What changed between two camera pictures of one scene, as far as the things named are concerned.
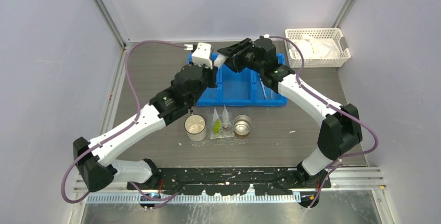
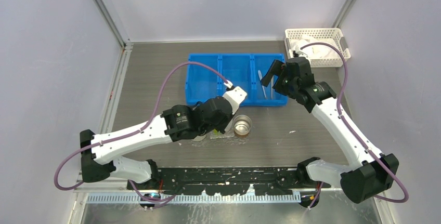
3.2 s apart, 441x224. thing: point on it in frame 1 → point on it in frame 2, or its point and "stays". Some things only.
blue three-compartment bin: (238, 89) stays
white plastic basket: (320, 47) stays
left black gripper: (212, 73) → (222, 129)
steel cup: (242, 124) stays
